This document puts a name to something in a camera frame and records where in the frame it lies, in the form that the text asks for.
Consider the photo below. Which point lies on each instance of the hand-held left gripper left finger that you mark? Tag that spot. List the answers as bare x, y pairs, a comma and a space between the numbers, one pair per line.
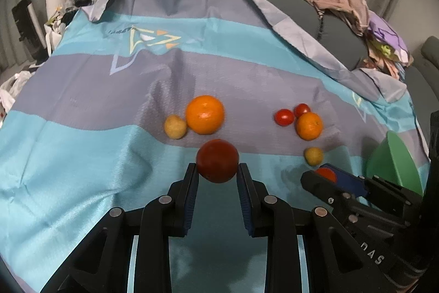
190, 198

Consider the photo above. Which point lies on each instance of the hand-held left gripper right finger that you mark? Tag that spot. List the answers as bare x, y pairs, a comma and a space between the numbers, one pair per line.
244, 198

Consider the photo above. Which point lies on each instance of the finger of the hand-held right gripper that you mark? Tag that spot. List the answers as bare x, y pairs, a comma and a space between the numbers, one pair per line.
349, 181
317, 185

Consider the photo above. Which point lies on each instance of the small red tomato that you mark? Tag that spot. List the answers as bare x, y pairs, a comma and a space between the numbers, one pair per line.
327, 174

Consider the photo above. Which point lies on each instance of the small yellow fruit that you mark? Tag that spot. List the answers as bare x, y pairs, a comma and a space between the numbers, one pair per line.
313, 155
175, 127

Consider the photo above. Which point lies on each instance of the large red tomato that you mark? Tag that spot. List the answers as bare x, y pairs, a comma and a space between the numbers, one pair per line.
217, 161

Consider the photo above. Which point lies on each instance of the green bowl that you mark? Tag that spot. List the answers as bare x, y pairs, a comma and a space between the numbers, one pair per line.
394, 159

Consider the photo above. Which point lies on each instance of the small orange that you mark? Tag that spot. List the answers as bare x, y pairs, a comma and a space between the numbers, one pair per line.
309, 126

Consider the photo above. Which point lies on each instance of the red cherry tomato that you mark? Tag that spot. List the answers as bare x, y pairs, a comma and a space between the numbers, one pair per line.
284, 117
302, 108

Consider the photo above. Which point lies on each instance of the large orange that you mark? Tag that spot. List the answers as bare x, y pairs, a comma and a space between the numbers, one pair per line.
205, 114

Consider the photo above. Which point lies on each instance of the striped blue grey blanket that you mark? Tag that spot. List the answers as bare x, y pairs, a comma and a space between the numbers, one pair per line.
103, 142

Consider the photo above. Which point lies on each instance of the yellow green cloth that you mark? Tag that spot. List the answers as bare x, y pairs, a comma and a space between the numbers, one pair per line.
386, 49

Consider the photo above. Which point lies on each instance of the purple garment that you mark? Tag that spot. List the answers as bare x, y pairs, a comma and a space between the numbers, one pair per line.
387, 32

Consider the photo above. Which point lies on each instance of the white plastic bag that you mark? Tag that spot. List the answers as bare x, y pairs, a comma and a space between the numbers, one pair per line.
12, 90

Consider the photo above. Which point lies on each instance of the pile of dark clutter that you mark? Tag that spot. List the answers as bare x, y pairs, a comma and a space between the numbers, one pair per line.
80, 3

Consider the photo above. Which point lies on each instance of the black flat panel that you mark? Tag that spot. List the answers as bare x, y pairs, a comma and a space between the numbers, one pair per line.
29, 27

